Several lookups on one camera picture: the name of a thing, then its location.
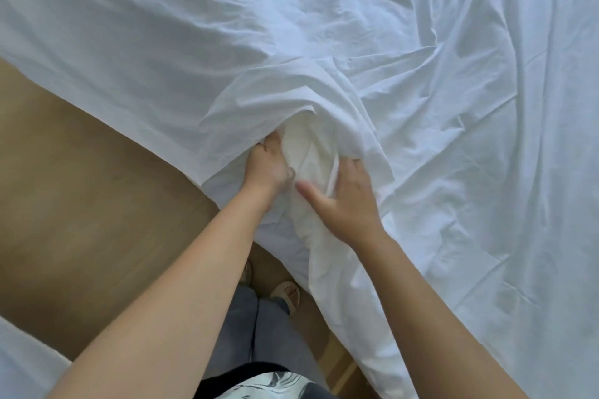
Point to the person's left hand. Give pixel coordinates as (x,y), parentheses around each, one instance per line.
(264,169)

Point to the person's right hand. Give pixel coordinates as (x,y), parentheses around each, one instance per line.
(348,204)

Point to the person's right thumb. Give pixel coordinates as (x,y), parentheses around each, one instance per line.
(311,196)

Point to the person's left thumb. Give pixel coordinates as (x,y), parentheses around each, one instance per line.
(290,174)

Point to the white duvet cover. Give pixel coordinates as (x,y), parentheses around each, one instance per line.
(290,29)

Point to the person's right forearm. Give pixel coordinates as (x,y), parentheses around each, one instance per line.
(435,319)

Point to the person's left forearm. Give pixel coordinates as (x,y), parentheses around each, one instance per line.
(178,300)

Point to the beige sandal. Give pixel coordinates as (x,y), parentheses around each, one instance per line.
(284,296)

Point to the grey trousers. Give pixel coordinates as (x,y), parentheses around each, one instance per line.
(276,333)

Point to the black and white shirt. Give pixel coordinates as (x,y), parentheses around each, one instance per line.
(262,384)

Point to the white bedding cloth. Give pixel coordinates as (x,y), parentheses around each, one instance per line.
(23,366)

